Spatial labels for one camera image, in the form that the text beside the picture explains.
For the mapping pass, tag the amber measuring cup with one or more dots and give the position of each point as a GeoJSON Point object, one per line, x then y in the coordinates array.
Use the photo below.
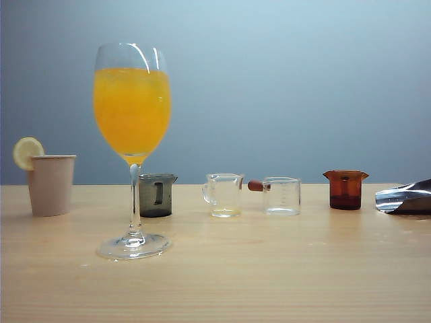
{"type": "Point", "coordinates": [347, 191]}

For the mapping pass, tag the smoky grey measuring cup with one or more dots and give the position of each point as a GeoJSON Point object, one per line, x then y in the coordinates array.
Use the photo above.
{"type": "Point", "coordinates": [168, 198]}

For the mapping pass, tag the beige paper cup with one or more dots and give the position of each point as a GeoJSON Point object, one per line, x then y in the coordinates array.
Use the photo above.
{"type": "Point", "coordinates": [50, 188]}

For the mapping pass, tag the wine glass with orange drink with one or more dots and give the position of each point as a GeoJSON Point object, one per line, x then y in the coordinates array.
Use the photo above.
{"type": "Point", "coordinates": [131, 111]}

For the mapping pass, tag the yellow lemon slice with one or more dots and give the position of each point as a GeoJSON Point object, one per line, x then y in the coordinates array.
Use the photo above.
{"type": "Point", "coordinates": [25, 151]}

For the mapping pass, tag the shiny silver metal scoop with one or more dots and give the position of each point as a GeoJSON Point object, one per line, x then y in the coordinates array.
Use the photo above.
{"type": "Point", "coordinates": [404, 198]}

